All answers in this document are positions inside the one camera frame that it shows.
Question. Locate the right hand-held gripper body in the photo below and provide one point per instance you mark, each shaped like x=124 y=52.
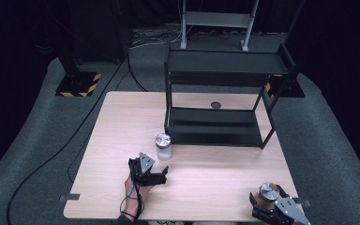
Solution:
x=284 y=212

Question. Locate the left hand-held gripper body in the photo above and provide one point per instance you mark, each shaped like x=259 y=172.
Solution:
x=137 y=170

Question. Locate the jar of brown spice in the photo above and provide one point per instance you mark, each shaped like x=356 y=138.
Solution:
x=267 y=195

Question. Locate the jar of white powder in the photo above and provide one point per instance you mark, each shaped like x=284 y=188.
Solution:
x=163 y=146

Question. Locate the black two-tier shelf rack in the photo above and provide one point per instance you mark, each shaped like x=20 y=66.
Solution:
x=218 y=125

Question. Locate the person's left hand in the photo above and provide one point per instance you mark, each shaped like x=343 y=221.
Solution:
x=134 y=197

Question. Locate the grey tape strip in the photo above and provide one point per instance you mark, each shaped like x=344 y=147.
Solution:
x=69 y=198
x=303 y=202

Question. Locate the round grey table grommet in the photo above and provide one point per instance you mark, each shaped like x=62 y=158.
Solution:
x=216 y=105

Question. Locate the black stand with striped base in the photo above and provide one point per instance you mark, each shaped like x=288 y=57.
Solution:
x=289 y=87
x=78 y=82

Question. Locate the grey metal stand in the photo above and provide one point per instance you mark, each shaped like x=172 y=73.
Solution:
x=217 y=19

